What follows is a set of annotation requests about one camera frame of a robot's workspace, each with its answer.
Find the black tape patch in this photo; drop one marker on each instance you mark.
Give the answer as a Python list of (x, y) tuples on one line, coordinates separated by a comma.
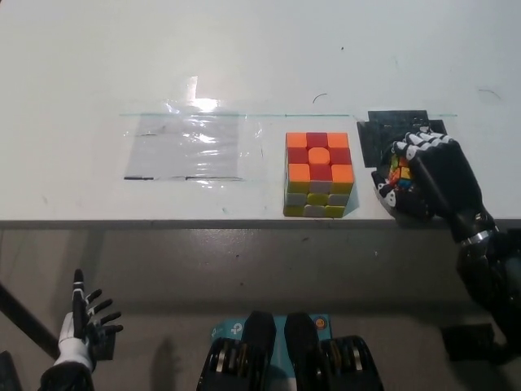
[(378, 138)]

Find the big orange red puzzle cube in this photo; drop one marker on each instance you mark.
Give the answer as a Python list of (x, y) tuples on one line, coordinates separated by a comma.
[(318, 171)]

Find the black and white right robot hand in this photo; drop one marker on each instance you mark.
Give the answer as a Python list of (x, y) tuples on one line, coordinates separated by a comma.
[(447, 183)]

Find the black slanted table leg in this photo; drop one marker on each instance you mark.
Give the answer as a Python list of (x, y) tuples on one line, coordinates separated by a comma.
[(24, 315)]

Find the small studded multicolour puzzle cube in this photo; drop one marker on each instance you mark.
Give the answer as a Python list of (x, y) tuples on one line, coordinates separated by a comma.
[(401, 173)]

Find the teal cardboard box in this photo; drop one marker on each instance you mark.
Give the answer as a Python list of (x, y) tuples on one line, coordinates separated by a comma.
[(228, 330)]

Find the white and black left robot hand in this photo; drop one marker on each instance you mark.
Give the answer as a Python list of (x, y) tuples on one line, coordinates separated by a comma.
[(73, 344)]

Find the clear taped plastic sheet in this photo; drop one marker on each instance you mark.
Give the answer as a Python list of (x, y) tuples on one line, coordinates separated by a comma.
[(183, 150)]

